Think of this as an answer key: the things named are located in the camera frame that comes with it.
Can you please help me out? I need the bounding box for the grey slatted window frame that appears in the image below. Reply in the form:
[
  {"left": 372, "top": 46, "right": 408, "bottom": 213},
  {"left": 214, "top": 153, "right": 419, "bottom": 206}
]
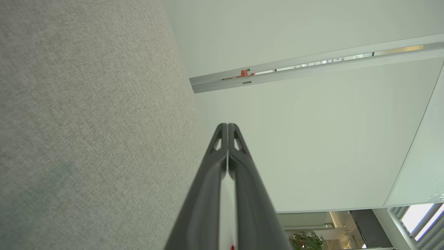
[{"left": 386, "top": 203, "right": 444, "bottom": 250}]

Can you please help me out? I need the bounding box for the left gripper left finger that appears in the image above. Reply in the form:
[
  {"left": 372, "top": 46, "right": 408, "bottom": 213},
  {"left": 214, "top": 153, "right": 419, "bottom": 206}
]
[{"left": 164, "top": 123, "right": 229, "bottom": 250}]

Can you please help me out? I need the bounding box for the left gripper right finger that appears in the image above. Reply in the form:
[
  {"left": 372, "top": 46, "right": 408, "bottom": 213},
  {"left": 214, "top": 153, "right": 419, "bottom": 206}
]
[{"left": 227, "top": 123, "right": 292, "bottom": 250}]

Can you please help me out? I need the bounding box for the dark cabinet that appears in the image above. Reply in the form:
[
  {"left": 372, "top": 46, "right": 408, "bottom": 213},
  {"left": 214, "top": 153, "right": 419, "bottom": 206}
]
[{"left": 350, "top": 209, "right": 393, "bottom": 249}]

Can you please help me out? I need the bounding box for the grey double partition post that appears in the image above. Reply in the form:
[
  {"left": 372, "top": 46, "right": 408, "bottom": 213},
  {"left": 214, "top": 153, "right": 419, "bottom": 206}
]
[{"left": 189, "top": 33, "right": 444, "bottom": 94}]

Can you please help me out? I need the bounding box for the green potted plant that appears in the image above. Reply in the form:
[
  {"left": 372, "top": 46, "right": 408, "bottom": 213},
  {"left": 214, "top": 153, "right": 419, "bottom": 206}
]
[{"left": 288, "top": 231, "right": 327, "bottom": 250}]

